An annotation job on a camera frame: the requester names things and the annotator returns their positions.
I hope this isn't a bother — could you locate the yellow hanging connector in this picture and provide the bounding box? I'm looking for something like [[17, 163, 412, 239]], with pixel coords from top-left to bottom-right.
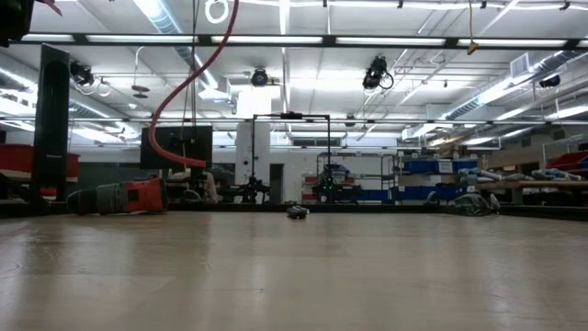
[[466, 0, 481, 56]]

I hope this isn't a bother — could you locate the black monitor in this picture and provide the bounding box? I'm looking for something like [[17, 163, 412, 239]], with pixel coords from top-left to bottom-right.
[[140, 125, 214, 170]]

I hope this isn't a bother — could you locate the black background rig frame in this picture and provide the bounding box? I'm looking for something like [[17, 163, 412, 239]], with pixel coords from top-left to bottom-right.
[[250, 111, 333, 204]]

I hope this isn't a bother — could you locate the black beam with light strips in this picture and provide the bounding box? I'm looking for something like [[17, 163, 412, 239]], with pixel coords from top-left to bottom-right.
[[20, 32, 588, 51]]

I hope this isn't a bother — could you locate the person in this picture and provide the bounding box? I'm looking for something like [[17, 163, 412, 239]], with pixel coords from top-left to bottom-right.
[[170, 168, 221, 204]]

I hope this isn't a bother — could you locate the red cord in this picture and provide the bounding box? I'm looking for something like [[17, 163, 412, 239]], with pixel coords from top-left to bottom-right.
[[146, 0, 241, 169]]

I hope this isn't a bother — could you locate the wooden workbench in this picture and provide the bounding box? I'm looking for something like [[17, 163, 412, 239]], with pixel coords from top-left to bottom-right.
[[477, 179, 588, 206]]

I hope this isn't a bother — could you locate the white cable ring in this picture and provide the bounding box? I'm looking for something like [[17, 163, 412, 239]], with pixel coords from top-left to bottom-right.
[[204, 0, 230, 25]]

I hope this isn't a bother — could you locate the blue storage bin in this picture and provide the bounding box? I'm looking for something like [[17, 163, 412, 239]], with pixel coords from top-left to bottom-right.
[[402, 158, 480, 175], [362, 183, 466, 201]]

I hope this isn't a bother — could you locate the red cordless drill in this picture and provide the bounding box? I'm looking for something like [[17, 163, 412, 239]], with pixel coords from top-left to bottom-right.
[[66, 173, 169, 216]]

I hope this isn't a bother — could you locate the grey cloth bundle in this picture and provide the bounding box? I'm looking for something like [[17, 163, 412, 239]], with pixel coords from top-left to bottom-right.
[[457, 167, 535, 183], [424, 190, 501, 217], [531, 167, 585, 182]]

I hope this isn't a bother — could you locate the black upright post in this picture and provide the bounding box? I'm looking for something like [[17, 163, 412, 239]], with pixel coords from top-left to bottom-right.
[[29, 43, 71, 204]]

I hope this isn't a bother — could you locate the white building column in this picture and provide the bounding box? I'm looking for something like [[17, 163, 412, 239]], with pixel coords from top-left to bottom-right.
[[234, 87, 273, 188]]

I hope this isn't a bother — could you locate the silver ceiling air duct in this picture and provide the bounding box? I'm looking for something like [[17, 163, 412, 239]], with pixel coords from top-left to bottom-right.
[[132, 0, 221, 91], [443, 48, 588, 121]]

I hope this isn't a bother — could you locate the black aluminium table frame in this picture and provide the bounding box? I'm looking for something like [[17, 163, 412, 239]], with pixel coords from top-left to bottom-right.
[[0, 200, 588, 223]]

